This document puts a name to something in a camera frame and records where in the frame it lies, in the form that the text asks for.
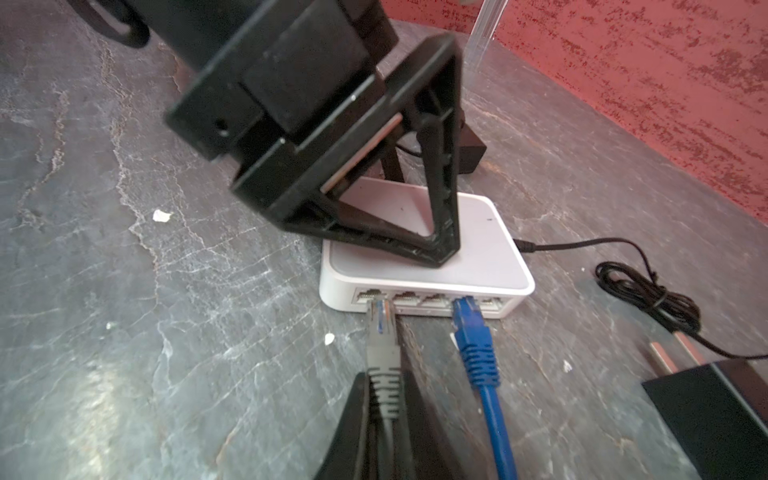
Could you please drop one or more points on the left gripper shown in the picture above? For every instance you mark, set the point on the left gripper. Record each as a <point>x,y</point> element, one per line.
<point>270,72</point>

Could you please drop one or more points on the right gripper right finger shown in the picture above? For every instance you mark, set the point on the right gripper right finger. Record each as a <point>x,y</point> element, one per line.
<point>424,450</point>

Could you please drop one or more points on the white switch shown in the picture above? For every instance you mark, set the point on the white switch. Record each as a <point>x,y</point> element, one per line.
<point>476,256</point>

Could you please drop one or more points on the black power adapter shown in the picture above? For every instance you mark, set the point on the black power adapter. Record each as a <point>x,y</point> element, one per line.
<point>717,409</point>
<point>471,150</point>

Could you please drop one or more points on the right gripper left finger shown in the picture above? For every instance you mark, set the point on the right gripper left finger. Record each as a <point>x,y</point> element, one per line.
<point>347,454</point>

